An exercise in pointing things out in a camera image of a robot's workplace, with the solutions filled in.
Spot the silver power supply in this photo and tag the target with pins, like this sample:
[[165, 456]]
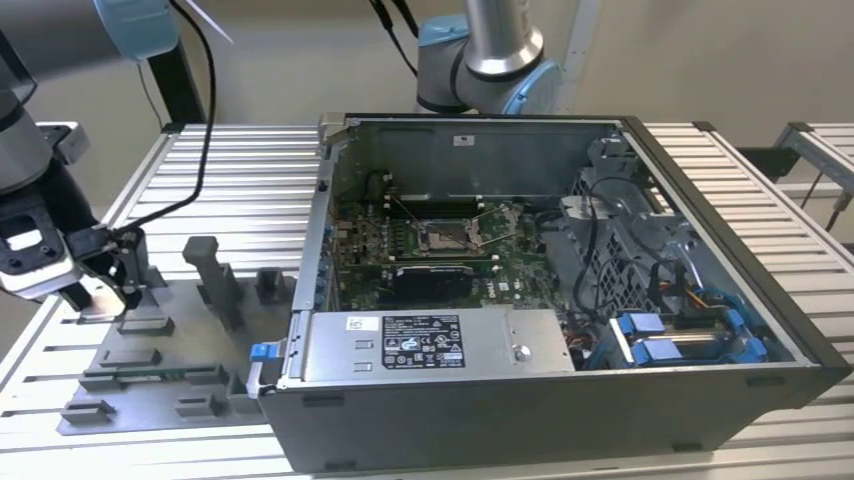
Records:
[[333, 350]]

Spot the black RAM slot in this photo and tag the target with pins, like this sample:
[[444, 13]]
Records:
[[433, 198]]

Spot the grey wrist bracket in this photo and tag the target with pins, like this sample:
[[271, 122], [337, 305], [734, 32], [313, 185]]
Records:
[[66, 140]]

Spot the black expansion card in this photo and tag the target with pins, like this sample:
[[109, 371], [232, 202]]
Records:
[[433, 287]]

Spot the black power supply label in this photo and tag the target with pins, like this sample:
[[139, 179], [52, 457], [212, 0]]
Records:
[[420, 342]]

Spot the green motherboard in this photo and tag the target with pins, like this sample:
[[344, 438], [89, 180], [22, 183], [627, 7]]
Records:
[[527, 250]]

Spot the green RAM stick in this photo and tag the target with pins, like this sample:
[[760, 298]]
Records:
[[160, 373]]

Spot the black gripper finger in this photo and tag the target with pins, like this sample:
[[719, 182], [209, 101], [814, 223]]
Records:
[[78, 297], [133, 260]]

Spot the grey parts rack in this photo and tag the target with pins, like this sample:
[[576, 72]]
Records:
[[180, 350]]

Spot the black upright pole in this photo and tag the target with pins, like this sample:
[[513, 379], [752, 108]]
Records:
[[176, 90]]

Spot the dark grey PC case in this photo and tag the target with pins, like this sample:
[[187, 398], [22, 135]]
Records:
[[467, 430]]

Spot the CPU socket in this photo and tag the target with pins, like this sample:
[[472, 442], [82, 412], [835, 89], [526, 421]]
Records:
[[443, 240]]

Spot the blue case latch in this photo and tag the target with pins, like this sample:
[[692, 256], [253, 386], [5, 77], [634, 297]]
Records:
[[261, 351]]

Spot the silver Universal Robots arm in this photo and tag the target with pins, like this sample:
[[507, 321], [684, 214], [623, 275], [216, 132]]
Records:
[[493, 45]]

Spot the metal slat side table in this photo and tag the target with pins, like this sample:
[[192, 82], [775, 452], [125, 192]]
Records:
[[823, 150]]

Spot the white case sticker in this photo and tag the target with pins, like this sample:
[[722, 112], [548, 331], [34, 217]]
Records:
[[464, 140]]

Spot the grey metal drive cage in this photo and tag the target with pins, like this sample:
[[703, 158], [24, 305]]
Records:
[[620, 250]]

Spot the large blue disk carrier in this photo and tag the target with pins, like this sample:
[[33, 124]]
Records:
[[656, 352]]

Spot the small blue disk carrier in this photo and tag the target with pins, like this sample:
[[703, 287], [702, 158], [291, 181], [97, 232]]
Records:
[[642, 322]]

